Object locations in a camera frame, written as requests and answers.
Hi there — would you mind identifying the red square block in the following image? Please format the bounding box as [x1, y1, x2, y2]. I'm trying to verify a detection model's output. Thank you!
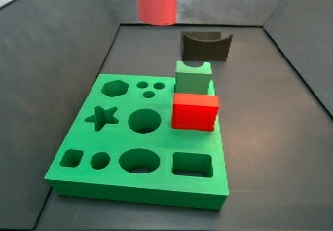
[172, 93, 220, 132]

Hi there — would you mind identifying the black curved holder stand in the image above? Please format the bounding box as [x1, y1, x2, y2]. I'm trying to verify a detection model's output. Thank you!
[181, 31, 233, 61]

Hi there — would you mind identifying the green foam shape board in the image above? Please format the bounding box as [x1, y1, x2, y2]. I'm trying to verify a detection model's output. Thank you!
[44, 74, 229, 210]

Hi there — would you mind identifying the green arch block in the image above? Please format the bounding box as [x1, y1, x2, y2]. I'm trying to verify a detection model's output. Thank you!
[176, 61, 212, 95]

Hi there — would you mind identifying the red oval cylinder peg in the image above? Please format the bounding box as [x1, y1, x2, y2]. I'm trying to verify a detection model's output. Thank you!
[139, 0, 177, 26]

